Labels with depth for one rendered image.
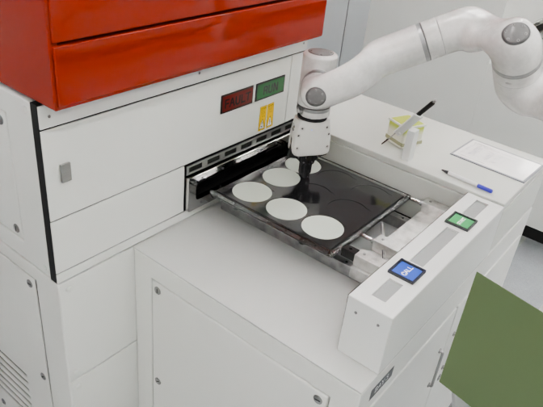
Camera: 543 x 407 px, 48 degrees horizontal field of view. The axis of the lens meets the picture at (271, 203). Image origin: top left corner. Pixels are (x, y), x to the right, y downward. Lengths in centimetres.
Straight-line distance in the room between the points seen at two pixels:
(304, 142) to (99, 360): 74
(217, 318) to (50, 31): 66
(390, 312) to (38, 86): 73
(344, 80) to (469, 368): 66
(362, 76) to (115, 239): 66
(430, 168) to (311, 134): 33
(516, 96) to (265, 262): 66
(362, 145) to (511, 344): 78
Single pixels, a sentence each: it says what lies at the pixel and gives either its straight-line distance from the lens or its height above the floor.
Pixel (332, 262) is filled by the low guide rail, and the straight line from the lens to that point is 141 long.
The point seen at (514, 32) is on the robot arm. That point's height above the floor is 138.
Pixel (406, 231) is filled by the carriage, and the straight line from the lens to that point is 149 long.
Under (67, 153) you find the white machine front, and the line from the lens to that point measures 121.
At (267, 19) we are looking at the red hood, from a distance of 144.
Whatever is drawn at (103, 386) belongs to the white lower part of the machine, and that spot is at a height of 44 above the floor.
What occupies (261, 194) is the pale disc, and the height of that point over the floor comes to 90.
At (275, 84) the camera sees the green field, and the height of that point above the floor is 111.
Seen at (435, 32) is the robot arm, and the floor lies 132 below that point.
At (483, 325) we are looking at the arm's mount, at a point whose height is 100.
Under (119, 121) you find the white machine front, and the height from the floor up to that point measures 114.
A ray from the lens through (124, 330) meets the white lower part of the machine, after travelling 158.
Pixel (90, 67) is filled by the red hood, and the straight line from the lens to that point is 112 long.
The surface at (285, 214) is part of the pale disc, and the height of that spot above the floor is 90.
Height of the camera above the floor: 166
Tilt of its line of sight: 31 degrees down
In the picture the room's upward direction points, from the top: 6 degrees clockwise
